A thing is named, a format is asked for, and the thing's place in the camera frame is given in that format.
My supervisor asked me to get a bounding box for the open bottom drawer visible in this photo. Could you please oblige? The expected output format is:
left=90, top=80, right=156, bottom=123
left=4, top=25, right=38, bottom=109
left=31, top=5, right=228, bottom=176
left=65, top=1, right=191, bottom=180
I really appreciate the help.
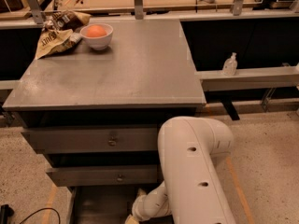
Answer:
left=66, top=184, right=158, bottom=224

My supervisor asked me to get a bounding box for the white bowl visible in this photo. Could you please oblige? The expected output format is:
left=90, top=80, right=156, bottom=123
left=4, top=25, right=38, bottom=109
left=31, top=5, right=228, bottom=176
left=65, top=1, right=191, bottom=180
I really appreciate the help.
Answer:
left=80, top=23, right=113, bottom=50

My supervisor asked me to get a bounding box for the clear sanitizer bottle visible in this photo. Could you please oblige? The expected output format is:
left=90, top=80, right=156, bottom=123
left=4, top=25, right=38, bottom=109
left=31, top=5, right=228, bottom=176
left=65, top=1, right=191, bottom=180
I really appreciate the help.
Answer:
left=222, top=52, right=237, bottom=77

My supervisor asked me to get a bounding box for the brown snack bag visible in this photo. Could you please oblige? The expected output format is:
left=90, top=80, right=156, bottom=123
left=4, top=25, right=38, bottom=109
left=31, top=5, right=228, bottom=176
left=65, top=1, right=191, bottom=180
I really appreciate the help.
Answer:
left=45, top=10, right=91, bottom=31

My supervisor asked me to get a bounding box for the orange fruit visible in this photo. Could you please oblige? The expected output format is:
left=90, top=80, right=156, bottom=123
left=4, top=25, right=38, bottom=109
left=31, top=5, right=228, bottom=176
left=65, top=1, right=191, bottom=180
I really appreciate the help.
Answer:
left=86, top=25, right=107, bottom=37

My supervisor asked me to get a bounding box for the black floor cable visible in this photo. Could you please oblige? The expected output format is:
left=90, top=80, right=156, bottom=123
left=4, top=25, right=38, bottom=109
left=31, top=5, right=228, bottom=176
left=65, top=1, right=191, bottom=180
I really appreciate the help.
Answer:
left=18, top=207, right=62, bottom=224

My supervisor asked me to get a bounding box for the left metal bracket post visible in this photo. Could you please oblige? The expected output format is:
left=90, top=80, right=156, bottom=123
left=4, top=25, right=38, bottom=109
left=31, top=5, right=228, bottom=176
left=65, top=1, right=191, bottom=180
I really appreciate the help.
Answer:
left=26, top=0, right=46, bottom=25

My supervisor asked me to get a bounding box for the grey drawer cabinet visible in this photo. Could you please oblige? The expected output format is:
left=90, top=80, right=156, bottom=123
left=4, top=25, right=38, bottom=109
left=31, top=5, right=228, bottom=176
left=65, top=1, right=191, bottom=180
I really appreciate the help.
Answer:
left=2, top=19, right=207, bottom=224

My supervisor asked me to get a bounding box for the grey metal rail beam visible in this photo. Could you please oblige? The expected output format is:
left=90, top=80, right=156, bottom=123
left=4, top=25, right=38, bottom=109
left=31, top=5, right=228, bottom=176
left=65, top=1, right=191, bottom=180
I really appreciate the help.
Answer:
left=195, top=66, right=299, bottom=91

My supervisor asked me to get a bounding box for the top grey drawer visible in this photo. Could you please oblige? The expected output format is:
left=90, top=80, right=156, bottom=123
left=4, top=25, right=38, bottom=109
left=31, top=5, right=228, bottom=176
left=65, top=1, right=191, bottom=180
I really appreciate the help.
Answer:
left=21, top=126, right=158, bottom=154

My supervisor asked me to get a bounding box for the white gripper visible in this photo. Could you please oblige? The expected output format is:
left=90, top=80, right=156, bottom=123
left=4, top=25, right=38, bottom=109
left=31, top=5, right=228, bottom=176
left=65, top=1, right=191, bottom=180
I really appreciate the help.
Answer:
left=124, top=189, right=156, bottom=224

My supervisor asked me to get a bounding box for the middle metal bracket post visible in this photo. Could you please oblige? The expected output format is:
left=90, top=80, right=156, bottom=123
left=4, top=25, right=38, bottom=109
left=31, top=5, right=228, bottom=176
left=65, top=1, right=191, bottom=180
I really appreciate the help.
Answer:
left=134, top=0, right=144, bottom=20

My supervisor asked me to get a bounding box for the black floor plug box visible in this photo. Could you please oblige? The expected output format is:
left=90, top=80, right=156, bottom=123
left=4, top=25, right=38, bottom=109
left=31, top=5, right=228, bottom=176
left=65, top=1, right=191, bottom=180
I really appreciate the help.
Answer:
left=0, top=204, right=14, bottom=224

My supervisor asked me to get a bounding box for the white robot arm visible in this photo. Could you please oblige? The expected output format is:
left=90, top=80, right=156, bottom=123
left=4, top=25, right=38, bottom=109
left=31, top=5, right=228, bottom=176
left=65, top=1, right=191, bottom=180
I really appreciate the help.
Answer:
left=124, top=117, right=236, bottom=224

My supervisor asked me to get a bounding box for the grey drawer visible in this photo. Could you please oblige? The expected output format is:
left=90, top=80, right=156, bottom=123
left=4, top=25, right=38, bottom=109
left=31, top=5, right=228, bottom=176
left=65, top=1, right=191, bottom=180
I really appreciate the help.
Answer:
left=21, top=126, right=158, bottom=154
left=46, top=165, right=163, bottom=187

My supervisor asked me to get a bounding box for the middle grey drawer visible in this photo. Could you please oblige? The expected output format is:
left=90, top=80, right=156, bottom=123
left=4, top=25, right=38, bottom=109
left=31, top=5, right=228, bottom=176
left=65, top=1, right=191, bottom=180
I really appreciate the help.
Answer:
left=46, top=165, right=163, bottom=187

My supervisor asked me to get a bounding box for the tan chip bag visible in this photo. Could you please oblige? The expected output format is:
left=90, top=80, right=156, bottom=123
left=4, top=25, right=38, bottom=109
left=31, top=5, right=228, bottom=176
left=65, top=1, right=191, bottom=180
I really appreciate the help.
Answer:
left=35, top=29, right=73, bottom=60

